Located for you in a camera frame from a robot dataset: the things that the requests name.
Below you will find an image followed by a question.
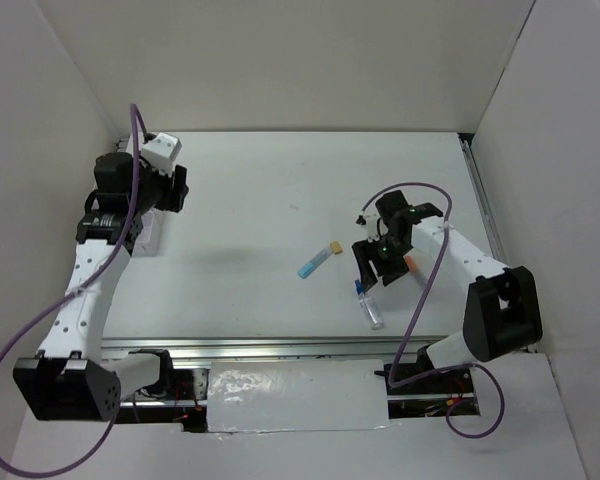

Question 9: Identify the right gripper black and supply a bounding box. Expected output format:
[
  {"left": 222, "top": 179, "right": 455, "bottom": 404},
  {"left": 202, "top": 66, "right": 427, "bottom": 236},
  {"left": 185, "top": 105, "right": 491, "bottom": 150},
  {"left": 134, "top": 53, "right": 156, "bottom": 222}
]
[{"left": 352, "top": 233, "right": 412, "bottom": 292}]

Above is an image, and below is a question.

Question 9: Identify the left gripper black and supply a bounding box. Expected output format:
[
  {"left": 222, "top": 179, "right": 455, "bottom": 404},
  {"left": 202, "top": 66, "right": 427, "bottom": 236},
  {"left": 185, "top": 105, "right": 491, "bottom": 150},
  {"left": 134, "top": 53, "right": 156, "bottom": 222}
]
[{"left": 128, "top": 150, "right": 189, "bottom": 215}]

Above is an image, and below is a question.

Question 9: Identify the blue cap spray bottle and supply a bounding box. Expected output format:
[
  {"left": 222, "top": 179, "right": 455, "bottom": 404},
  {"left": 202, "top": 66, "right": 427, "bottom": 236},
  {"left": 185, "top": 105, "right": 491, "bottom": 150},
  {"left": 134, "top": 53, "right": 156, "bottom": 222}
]
[{"left": 355, "top": 280, "right": 384, "bottom": 330}]

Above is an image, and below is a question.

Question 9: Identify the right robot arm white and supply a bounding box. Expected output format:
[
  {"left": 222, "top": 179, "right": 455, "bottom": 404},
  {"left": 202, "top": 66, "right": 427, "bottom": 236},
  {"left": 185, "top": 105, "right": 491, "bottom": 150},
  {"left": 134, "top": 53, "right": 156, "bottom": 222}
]
[{"left": 352, "top": 184, "right": 543, "bottom": 392}]

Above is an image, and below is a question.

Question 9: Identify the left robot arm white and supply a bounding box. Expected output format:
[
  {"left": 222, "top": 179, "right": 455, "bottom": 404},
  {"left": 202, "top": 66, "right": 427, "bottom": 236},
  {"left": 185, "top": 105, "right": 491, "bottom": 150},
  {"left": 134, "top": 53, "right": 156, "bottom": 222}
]
[{"left": 13, "top": 152, "right": 189, "bottom": 421}]

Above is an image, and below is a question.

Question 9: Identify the orange cap clear tube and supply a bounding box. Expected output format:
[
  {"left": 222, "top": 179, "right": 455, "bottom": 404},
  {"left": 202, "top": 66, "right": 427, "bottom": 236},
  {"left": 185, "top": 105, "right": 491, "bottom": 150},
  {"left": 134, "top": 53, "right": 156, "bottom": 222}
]
[{"left": 404, "top": 255, "right": 428, "bottom": 288}]

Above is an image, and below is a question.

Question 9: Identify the blue glue stick tan cap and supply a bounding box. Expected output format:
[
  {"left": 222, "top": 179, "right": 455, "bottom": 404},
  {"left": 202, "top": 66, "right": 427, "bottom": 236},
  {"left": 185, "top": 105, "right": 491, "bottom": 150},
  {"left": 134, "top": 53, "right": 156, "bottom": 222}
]
[{"left": 297, "top": 241, "right": 342, "bottom": 279}]

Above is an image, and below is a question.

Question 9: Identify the near translucent organizer box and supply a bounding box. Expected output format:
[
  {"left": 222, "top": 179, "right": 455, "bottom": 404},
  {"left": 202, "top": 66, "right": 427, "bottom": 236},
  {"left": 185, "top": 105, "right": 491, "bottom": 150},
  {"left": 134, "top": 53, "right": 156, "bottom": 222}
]
[{"left": 132, "top": 209, "right": 165, "bottom": 257}]

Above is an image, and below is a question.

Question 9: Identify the white foil sheet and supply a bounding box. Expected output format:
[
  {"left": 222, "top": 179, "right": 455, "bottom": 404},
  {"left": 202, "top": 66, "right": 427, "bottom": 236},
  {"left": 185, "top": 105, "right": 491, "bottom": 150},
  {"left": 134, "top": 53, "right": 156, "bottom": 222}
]
[{"left": 207, "top": 359, "right": 389, "bottom": 433}]

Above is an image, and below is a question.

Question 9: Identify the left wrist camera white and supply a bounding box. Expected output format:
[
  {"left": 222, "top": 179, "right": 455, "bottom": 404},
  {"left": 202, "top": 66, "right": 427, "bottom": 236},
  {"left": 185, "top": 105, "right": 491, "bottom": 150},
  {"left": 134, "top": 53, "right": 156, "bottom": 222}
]
[{"left": 140, "top": 132, "right": 182, "bottom": 177}]

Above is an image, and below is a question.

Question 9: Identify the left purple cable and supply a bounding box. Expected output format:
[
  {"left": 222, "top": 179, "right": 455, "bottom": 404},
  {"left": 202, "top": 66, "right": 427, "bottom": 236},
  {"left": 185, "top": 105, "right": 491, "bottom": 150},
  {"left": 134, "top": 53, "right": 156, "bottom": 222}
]
[{"left": 0, "top": 103, "right": 154, "bottom": 476}]

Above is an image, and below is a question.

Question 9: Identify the purple cable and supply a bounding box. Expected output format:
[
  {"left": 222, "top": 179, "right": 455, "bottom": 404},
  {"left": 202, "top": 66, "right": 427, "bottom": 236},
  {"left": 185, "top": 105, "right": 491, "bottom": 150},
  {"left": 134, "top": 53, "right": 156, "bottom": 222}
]
[
  {"left": 359, "top": 180, "right": 506, "bottom": 440},
  {"left": 0, "top": 103, "right": 154, "bottom": 476}
]

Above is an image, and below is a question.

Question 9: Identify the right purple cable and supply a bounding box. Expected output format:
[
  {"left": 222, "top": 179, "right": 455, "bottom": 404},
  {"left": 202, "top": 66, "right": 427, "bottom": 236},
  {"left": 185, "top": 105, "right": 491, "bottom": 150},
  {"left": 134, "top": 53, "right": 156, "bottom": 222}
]
[{"left": 359, "top": 180, "right": 506, "bottom": 440}]

